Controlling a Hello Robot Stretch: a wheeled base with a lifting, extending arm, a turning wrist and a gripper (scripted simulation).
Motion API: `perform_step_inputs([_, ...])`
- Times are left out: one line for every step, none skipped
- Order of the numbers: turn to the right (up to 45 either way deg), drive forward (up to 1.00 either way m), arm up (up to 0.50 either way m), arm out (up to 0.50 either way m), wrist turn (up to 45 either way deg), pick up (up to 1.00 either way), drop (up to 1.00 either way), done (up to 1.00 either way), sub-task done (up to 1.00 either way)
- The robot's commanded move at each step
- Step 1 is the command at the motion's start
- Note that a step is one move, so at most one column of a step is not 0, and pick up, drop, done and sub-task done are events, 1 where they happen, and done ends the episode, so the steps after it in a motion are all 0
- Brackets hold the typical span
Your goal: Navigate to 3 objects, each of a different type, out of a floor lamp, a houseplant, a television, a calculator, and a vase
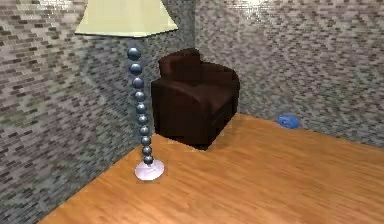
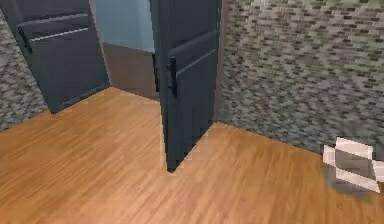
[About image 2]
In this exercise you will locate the dark grey room door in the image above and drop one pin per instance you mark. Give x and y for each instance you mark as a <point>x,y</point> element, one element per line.
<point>63,63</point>
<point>193,100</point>

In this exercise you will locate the open white cardboard box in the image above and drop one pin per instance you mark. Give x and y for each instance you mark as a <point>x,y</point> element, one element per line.
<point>355,163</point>

